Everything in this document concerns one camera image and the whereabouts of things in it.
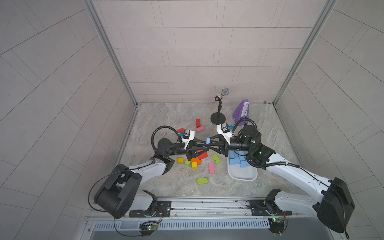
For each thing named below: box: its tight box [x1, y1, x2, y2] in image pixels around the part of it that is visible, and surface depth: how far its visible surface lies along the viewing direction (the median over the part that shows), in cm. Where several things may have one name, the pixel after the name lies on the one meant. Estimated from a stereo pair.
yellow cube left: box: [177, 157, 184, 165], surface depth 86 cm
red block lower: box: [198, 151, 209, 160], surface depth 91 cm
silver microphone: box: [218, 87, 230, 99], surface depth 88 cm
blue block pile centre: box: [229, 158, 235, 166], surface depth 86 cm
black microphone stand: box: [210, 96, 226, 125], surface depth 108 cm
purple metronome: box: [232, 99, 250, 126], surface depth 100 cm
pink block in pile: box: [196, 125, 205, 133], surface depth 103 cm
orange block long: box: [190, 158, 203, 165], surface depth 88 cm
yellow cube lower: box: [191, 162, 198, 170], surface depth 85 cm
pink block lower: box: [208, 163, 215, 174], surface depth 86 cm
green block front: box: [196, 178, 208, 185], surface depth 81 cm
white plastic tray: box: [227, 151, 258, 181], surface depth 83 cm
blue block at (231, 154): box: [228, 150, 235, 159], surface depth 62 cm
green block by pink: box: [212, 154, 221, 165], surface depth 88 cm
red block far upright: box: [196, 119, 201, 128], surface depth 105 cm
